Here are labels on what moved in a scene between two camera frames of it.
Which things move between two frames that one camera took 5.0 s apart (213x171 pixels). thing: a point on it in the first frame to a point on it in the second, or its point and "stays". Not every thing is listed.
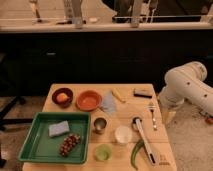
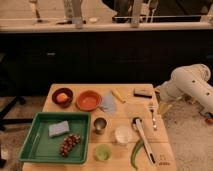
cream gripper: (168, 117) to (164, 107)
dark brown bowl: (62, 97) stays
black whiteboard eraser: (143, 93) stays
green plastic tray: (40, 147) stays
